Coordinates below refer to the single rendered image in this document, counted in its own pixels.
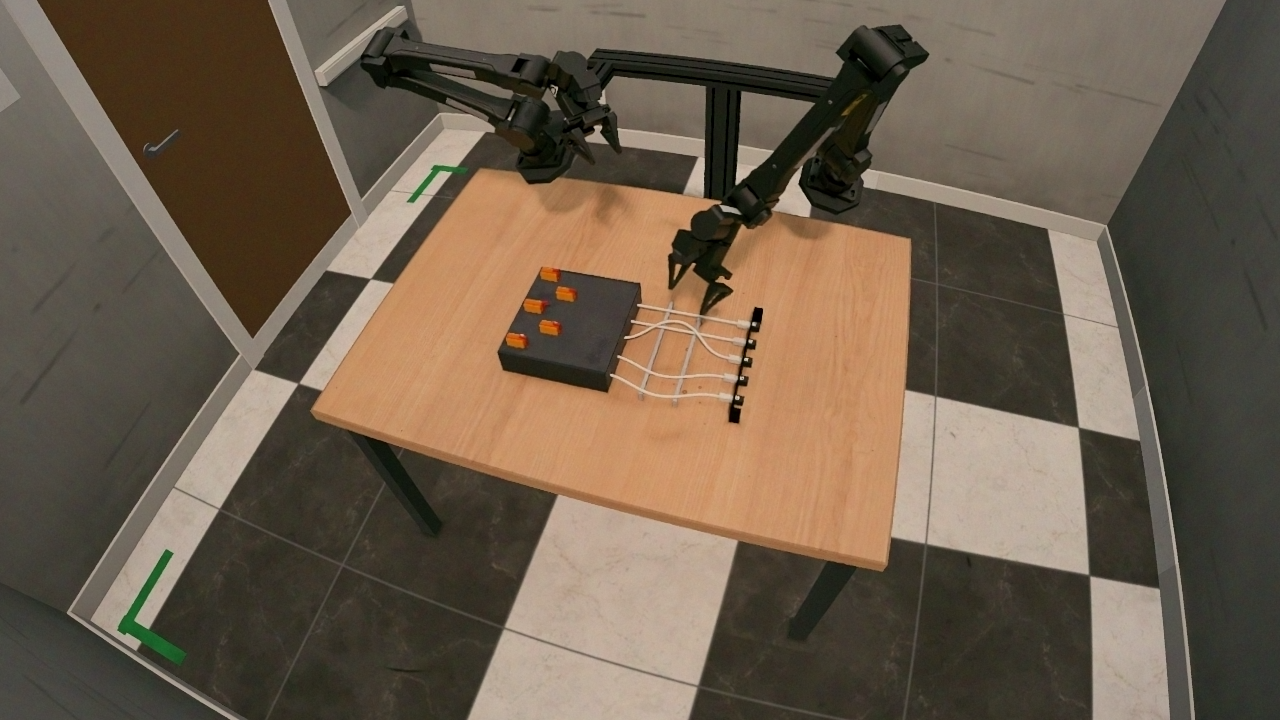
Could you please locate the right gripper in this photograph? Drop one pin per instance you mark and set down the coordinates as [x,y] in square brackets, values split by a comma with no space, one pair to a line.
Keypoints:
[590,119]

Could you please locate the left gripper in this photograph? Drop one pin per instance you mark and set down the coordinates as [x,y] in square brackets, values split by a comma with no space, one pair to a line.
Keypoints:
[709,275]

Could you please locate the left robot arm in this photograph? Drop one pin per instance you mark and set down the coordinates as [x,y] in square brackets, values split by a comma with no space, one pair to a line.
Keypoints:
[890,52]

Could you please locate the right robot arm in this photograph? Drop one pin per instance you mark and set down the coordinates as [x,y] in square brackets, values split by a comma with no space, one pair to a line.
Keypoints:
[531,114]

